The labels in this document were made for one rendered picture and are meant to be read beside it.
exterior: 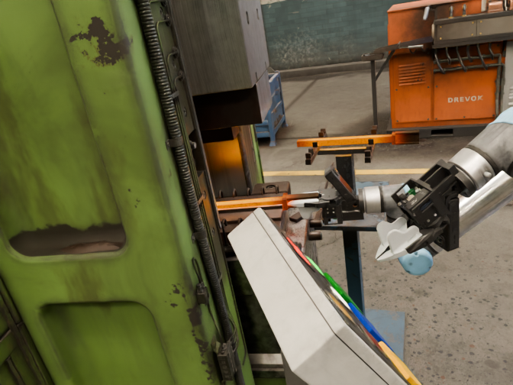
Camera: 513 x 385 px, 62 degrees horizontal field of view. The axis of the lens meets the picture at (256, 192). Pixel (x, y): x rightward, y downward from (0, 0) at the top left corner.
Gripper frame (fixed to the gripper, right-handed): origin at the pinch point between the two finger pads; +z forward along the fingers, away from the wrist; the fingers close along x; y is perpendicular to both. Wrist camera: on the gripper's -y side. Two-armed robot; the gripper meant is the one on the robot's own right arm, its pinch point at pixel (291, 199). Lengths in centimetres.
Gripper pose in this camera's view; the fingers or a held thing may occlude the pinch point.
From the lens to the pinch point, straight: 123.3
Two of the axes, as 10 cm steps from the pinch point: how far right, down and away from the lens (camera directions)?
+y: 1.7, 9.0, 4.0
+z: -9.7, 0.9, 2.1
